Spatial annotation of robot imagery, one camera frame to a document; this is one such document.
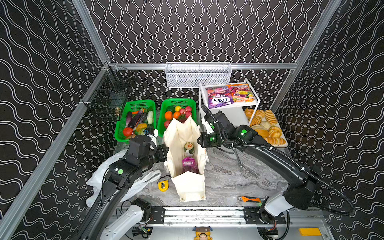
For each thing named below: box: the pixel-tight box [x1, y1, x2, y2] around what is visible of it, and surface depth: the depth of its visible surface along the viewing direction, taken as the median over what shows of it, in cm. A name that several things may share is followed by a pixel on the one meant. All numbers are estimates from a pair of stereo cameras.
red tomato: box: [123, 127, 134, 137], surface depth 103 cm
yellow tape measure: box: [158, 180, 170, 192], surface depth 83 cm
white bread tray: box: [244, 108, 289, 148], surface depth 106 cm
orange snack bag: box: [226, 83, 255, 103], surface depth 81 cm
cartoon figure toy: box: [192, 226, 213, 240], surface depth 70 cm
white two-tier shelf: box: [198, 79, 261, 127], surface depth 80 cm
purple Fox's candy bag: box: [206, 87, 235, 109], surface depth 80 cm
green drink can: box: [183, 142, 195, 154], surface depth 90 cm
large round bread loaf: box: [255, 128, 270, 138], surface depth 105 cm
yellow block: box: [298, 227, 322, 237], surface depth 72 cm
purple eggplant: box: [125, 111, 133, 128], surface depth 112 cm
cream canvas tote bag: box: [163, 115, 209, 202], surface depth 77 cm
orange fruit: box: [165, 111, 173, 120], surface depth 115 cm
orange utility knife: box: [237, 196, 261, 203], surface depth 81 cm
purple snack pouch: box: [182, 157, 200, 174], surface depth 81 cm
